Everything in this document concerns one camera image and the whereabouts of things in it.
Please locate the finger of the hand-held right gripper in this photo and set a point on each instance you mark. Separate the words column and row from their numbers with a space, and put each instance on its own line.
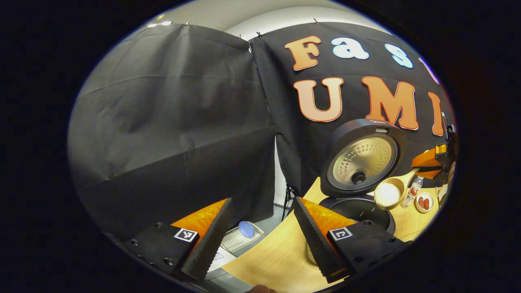
column 432, row 174
column 429, row 158

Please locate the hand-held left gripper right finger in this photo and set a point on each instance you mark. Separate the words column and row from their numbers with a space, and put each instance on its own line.
column 313, row 240

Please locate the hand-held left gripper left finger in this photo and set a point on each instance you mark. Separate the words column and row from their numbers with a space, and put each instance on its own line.
column 213, row 240

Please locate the wooden spoon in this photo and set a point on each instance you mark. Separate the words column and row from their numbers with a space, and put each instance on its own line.
column 409, row 178

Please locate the white rice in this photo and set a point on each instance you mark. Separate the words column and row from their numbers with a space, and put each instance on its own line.
column 386, row 194

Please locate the dark grey rice cooker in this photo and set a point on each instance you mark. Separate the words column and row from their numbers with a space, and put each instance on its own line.
column 362, row 162

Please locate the white box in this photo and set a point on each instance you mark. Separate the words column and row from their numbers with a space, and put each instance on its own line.
column 222, row 259

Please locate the small clear bottle red label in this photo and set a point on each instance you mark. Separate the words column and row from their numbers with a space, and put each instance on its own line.
column 412, row 193

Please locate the white round plate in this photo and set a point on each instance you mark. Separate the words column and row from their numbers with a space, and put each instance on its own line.
column 431, row 203

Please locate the red meat slice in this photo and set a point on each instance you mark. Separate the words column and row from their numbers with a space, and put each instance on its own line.
column 421, row 202
column 426, row 204

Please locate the blue round disc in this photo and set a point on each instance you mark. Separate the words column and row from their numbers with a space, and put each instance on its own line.
column 246, row 229

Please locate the black tripod stand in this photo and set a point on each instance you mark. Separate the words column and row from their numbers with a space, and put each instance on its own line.
column 288, row 199

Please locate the black backdrop cloth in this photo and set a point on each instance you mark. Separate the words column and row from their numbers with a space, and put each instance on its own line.
column 163, row 122

